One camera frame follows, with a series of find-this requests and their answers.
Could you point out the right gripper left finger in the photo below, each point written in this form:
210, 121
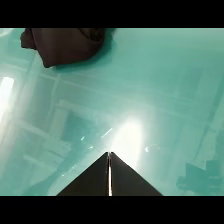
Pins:
95, 180

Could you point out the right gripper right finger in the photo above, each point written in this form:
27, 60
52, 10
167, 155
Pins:
128, 180

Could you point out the black T-shirt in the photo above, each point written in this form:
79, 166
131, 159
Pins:
63, 45

